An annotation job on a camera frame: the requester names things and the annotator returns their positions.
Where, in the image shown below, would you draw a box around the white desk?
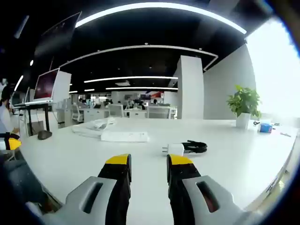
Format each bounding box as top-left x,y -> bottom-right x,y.
20,117 -> 299,211

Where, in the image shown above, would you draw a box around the blue tissue box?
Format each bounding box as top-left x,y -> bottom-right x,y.
257,121 -> 273,133

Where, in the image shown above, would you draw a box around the white power strip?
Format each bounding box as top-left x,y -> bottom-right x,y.
100,131 -> 150,143

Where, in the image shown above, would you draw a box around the white charger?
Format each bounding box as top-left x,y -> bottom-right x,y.
161,143 -> 185,157

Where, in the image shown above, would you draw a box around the white framed monitor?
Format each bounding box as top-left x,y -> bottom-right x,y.
33,67 -> 61,101

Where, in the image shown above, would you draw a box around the ceiling light strip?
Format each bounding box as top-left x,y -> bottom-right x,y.
83,76 -> 179,83
105,86 -> 178,90
75,2 -> 248,35

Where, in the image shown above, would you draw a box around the white office workstations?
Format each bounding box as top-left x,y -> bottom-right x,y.
56,103 -> 178,124

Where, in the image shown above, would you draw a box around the green leafy plant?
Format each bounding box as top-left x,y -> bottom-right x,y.
226,84 -> 263,119

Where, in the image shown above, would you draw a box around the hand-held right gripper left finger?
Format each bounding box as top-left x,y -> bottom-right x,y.
41,153 -> 132,225

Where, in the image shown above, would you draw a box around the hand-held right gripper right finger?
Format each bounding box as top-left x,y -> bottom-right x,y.
166,153 -> 263,225

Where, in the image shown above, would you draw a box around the white plant pot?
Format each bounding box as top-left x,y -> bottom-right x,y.
235,112 -> 252,129

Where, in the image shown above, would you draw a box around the dark grey mouse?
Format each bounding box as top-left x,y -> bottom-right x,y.
37,130 -> 53,141

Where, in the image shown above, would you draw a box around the black charger cable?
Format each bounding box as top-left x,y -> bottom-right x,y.
181,140 -> 208,154

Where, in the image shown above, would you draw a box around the dark hanging ceiling panel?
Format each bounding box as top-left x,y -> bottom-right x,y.
34,11 -> 82,62

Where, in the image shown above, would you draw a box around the white coiled power strip cable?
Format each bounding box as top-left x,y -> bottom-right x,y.
71,117 -> 116,138

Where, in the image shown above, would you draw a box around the black legged standing desk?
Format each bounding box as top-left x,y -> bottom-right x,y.
11,99 -> 57,137

